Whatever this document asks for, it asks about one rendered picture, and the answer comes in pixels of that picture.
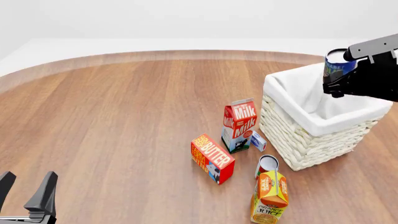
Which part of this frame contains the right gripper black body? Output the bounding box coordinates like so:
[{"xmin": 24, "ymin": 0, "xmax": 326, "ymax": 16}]
[{"xmin": 357, "ymin": 49, "xmax": 398, "ymax": 103}]

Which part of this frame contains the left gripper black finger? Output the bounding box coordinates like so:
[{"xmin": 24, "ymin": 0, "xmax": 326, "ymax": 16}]
[
  {"xmin": 24, "ymin": 170, "xmax": 59, "ymax": 218},
  {"xmin": 0, "ymin": 170, "xmax": 17, "ymax": 207}
]

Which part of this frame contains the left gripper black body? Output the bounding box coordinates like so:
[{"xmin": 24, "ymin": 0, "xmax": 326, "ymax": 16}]
[{"xmin": 0, "ymin": 210, "xmax": 58, "ymax": 224}]

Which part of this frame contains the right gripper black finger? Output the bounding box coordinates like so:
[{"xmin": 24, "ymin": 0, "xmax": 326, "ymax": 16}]
[{"xmin": 322, "ymin": 68, "xmax": 371, "ymax": 98}]

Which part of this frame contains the blue alphabet soup can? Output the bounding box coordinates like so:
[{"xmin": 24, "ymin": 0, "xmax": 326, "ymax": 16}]
[{"xmin": 323, "ymin": 48, "xmax": 359, "ymax": 85}]

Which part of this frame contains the white wicker basket cloth lined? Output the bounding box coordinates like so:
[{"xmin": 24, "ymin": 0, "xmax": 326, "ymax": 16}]
[{"xmin": 258, "ymin": 62, "xmax": 394, "ymax": 172}]

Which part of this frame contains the grey flat plate on stalk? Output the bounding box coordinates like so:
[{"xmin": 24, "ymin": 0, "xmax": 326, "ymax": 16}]
[{"xmin": 343, "ymin": 33, "xmax": 398, "ymax": 64}]

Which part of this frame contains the small blue white box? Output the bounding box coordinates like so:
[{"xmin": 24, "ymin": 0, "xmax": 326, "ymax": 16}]
[{"xmin": 250, "ymin": 129, "xmax": 268, "ymax": 152}]

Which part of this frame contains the red tomato sauce can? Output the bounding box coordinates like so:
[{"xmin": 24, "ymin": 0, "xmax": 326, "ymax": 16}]
[{"xmin": 254, "ymin": 154, "xmax": 280, "ymax": 180}]

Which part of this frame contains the red white milk carton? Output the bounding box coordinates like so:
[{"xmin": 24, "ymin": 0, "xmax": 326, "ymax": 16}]
[{"xmin": 221, "ymin": 97, "xmax": 259, "ymax": 155}]

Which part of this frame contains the orange juice carton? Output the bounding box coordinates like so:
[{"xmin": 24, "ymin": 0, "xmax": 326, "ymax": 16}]
[{"xmin": 250, "ymin": 169, "xmax": 290, "ymax": 224}]

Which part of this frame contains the red yellow butter box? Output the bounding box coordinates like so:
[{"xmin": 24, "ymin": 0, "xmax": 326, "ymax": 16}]
[{"xmin": 190, "ymin": 133, "xmax": 236, "ymax": 185}]

